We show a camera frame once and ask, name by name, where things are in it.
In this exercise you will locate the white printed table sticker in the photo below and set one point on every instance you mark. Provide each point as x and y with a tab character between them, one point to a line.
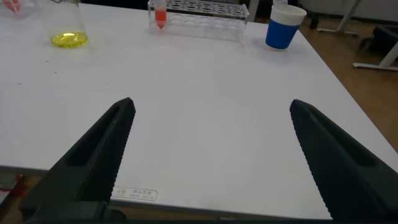
135	193

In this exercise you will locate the clear acrylic test tube rack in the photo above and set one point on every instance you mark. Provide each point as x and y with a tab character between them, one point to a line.
26	7
205	23

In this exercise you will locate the red pigment test tube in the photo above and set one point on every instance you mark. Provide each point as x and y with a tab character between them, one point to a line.
160	17
12	5

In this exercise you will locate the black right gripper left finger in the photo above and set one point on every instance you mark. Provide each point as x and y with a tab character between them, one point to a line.
90	168

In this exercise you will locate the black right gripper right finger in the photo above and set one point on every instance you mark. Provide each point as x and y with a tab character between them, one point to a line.
345	174

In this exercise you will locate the blue white paper cup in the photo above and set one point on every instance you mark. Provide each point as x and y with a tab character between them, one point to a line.
280	34

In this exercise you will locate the clear glass beaker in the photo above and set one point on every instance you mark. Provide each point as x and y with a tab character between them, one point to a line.
68	39

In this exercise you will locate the black screen stand base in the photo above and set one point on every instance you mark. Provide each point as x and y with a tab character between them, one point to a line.
313	20

